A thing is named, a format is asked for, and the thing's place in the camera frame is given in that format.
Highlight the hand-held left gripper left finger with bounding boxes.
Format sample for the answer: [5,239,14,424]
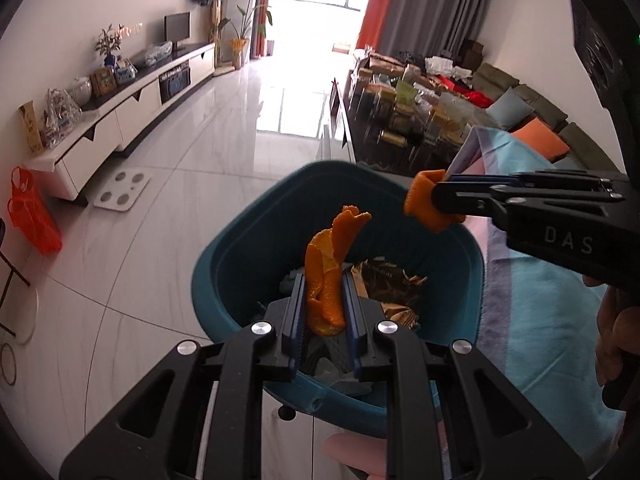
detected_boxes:
[59,274,308,480]

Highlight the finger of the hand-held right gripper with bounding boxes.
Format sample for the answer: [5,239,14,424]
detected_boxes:
[432,181,626,221]
[445,170,626,183]

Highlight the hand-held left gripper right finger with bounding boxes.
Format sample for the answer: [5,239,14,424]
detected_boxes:
[341,274,589,480]

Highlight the gold snack wrapper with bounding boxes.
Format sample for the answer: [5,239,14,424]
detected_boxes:
[380,305,422,334]
[352,259,430,307]

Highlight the small orange peel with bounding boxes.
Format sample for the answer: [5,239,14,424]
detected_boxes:
[402,170,467,234]

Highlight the large orange peel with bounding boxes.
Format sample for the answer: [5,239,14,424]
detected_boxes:
[306,205,374,339]

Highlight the teal plastic trash bin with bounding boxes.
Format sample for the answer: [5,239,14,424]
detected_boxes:
[191,160,487,439]

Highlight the person's right hand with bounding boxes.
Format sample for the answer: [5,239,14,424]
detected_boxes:
[596,285,640,386]

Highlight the teal grey printed blanket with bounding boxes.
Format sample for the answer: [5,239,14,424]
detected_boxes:
[445,127,628,411]

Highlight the blue-grey cushion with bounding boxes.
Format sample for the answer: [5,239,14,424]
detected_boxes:
[486,87,534,131]

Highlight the orange cushion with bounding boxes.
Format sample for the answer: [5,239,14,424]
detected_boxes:
[511,119,571,164]

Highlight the group of food jars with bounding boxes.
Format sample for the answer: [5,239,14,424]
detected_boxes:
[347,52,477,162]

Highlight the pile of clothes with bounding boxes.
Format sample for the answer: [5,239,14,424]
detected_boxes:
[400,50,497,109]

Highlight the green sofa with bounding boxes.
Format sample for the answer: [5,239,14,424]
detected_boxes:
[470,62,622,172]

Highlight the dark brown boxes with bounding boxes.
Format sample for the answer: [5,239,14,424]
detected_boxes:
[457,39,485,69]

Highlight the coffee table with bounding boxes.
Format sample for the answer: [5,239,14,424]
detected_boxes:
[330,77,451,177]

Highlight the orange and grey curtain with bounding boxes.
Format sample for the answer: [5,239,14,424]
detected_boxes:
[356,0,494,62]

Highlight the white bathroom scale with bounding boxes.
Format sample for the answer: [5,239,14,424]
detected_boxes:
[93,170,151,211]

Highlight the tall leafy plant yellow pot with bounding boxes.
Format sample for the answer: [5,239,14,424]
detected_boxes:
[219,0,274,70]

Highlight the white black TV cabinet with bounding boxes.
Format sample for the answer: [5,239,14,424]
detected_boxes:
[25,42,217,204]

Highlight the striped narrow curtain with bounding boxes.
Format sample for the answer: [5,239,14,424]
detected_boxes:
[252,0,274,59]

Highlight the red plastic bag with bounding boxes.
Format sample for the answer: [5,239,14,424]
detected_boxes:
[7,166,64,256]

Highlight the black plant stand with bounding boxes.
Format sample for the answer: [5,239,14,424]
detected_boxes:
[0,217,42,346]

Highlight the clear plastic bag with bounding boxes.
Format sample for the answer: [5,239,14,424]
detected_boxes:
[143,42,174,67]

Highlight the black monitor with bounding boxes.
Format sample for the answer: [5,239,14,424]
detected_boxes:
[164,11,192,54]

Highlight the white ceramic jar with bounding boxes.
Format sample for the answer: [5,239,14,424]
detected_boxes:
[70,76,94,106]

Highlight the tall yellow box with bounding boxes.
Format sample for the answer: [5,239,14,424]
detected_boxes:
[19,101,45,156]

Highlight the small plant blue vase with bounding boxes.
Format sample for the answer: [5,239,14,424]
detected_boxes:
[94,24,126,69]

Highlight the picture frame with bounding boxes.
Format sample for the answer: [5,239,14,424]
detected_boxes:
[90,67,117,97]

